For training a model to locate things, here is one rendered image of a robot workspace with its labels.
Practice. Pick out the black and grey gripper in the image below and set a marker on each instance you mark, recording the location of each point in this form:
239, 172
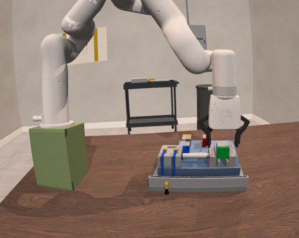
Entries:
224, 114

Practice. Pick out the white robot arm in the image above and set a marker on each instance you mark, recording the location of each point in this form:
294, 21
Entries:
56, 51

